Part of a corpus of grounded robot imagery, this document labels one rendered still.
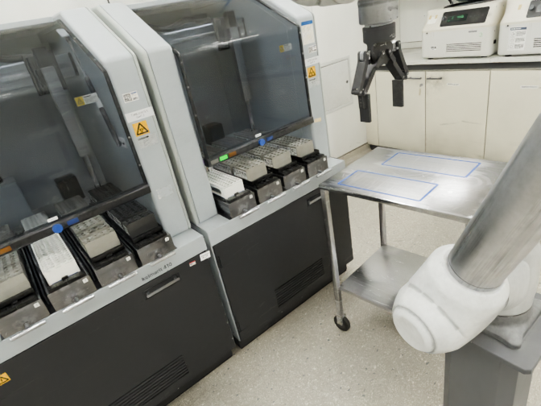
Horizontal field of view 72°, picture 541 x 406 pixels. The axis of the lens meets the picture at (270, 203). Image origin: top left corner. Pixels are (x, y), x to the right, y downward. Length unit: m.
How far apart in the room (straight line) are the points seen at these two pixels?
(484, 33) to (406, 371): 2.40
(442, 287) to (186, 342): 1.21
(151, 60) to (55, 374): 1.13
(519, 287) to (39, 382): 1.45
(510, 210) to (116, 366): 1.41
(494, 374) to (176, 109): 1.29
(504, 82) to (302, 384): 2.51
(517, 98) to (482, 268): 2.62
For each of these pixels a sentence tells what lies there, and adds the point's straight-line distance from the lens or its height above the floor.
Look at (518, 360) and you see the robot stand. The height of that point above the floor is 0.70.
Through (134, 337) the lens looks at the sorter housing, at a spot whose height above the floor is 0.48.
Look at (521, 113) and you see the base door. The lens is 3.30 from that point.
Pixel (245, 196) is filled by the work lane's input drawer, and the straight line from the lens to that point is 1.60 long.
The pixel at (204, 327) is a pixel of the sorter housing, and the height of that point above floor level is 0.32.
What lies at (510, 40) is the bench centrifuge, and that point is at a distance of 3.25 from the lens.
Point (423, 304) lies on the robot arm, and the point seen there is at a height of 0.93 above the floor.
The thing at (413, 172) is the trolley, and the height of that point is 0.82.
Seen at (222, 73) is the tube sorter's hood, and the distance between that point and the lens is 1.56.
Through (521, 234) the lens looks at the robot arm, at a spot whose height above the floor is 1.11.
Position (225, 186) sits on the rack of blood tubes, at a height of 0.87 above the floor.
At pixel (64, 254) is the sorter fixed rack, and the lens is 1.49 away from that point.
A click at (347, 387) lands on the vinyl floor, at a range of 1.82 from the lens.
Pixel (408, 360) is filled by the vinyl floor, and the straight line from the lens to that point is 1.91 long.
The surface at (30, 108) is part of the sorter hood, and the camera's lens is 1.35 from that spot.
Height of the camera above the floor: 1.47
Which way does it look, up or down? 26 degrees down
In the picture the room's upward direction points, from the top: 12 degrees counter-clockwise
